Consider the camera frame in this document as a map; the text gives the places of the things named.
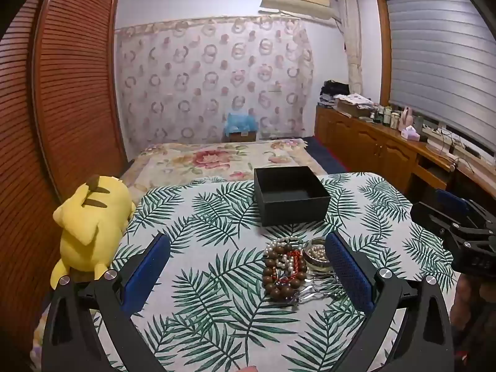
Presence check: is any white power strip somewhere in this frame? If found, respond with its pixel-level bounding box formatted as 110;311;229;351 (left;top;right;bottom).
422;124;450;140

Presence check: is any wooden louvered wardrobe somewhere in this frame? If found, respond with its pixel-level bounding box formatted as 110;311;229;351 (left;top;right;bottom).
0;0;128;357

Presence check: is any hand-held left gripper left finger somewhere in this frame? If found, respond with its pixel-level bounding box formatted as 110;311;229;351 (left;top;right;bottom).
42;233;172;372

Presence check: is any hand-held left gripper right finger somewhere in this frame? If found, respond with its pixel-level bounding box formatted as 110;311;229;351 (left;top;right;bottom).
325;232;455;372

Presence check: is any grey window blind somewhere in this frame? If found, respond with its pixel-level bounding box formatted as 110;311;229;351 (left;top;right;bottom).
385;0;496;152

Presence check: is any blue bag on box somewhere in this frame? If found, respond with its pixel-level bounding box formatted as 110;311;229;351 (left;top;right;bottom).
224;112;258;134

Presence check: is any black box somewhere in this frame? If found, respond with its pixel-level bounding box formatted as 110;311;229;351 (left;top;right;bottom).
254;166;332;227

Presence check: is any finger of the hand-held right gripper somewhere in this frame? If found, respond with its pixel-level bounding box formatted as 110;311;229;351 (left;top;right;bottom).
434;188;475;218
410;201;463;241

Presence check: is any wooden side cabinet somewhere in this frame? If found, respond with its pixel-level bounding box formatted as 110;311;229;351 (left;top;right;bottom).
315;104;458;198

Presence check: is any dark clothes pile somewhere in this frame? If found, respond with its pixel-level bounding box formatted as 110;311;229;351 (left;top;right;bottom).
318;80;349;107

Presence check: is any group of small bottles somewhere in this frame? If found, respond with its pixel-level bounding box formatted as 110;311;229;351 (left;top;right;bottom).
370;104;414;130

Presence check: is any brown wooden bead bracelet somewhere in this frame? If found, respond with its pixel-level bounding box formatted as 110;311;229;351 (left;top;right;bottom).
262;240;308;300

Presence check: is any red bead bracelet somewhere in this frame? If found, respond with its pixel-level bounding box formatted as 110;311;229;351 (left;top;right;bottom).
277;251;307;283

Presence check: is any beige corner curtain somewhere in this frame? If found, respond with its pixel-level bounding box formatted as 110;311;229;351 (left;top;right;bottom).
336;0;365;95

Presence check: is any white pearl bracelet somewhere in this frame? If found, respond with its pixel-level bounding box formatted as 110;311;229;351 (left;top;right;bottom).
271;236;307;276

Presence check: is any cardboard box with papers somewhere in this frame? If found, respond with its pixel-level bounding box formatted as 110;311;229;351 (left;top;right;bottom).
335;94;374;119

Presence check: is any navy blue bed sheet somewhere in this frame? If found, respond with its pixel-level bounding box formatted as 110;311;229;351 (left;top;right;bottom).
302;136;349;175

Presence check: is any yellow plush toy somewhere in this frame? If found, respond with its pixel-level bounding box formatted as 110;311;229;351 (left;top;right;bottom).
51;174;137;289

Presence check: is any person's right hand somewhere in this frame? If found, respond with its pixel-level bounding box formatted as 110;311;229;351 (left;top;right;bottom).
449;273;496;332

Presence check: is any palm leaf print tablecloth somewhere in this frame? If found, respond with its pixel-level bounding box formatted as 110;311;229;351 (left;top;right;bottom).
93;172;458;372

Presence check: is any floral bed blanket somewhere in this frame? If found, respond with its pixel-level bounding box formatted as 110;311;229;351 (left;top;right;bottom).
120;139;326;206

